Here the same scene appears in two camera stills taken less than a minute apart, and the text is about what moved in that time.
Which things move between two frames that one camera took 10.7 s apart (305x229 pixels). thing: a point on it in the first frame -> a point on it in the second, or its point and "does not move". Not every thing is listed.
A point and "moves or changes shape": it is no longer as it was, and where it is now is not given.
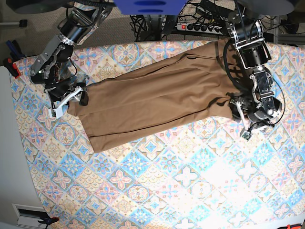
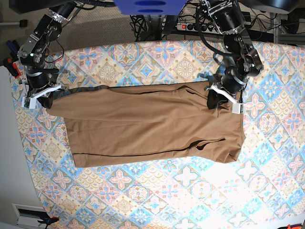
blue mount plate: [150, 7] does not move
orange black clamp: [49, 220] does not move
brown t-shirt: [186, 89] moves or changes shape
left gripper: [57, 89] -> [38, 79]
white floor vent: [28, 215] does not move
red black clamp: [12, 67] does not move
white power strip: [200, 27] does not move
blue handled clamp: [15, 53] does not move
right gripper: [263, 109] -> [231, 81]
